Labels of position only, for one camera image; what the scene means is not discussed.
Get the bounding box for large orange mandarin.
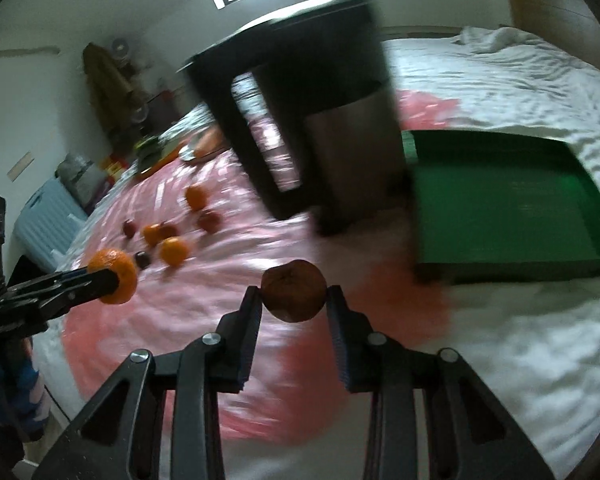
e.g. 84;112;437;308
87;248;138;304

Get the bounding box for dark purple plum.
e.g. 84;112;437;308
134;252;151;270

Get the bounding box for small red fruit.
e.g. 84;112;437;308
122;219;137;240

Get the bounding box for small orange fruit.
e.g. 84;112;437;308
142;223;162;247

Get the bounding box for dark red tomato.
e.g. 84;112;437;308
196;209;223;234

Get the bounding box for orange tangerine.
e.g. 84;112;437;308
185;184;209;212

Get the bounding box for red apple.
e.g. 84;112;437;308
260;260;327;323

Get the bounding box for red round fruit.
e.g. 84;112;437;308
158;222;180;240

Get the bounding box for blue gloved left hand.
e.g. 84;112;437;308
0;337;50;442

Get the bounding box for light blue suitcase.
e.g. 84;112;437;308
14;178;87;273

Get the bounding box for grey bag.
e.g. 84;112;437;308
55;153;110;212

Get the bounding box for pink plastic sheet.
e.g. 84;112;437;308
61;90;462;443

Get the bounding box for green leafy vegetable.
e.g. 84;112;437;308
134;136;163;166

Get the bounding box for brown hanging coat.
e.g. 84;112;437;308
82;42;144;148

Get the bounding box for orange tray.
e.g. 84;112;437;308
134;141;186;182

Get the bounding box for silver metal plate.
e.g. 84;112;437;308
178;143;218;165

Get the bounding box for green square tray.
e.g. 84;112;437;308
403;130;600;284

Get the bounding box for black cylindrical trash bin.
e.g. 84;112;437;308
184;0;408;235

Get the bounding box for wooden headboard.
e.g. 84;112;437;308
508;0;600;70

